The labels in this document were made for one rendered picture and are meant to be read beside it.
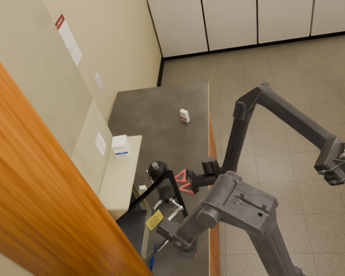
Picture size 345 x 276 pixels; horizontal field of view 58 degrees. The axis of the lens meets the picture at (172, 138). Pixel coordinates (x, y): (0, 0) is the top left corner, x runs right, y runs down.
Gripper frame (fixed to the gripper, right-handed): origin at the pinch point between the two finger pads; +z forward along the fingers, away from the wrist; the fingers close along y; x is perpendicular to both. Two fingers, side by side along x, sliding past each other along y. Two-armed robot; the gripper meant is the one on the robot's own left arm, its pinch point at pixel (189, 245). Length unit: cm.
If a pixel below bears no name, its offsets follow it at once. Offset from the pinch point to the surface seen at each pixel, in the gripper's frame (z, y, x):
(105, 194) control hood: -25.6, -10.0, -27.6
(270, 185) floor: 142, -69, 48
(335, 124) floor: 156, -140, 106
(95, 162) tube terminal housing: -29.7, -19.4, -32.0
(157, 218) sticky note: 5.0, -9.3, -14.9
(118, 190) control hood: -25.5, -12.0, -23.6
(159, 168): 15.9, -34.1, -20.7
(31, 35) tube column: -70, -38, -39
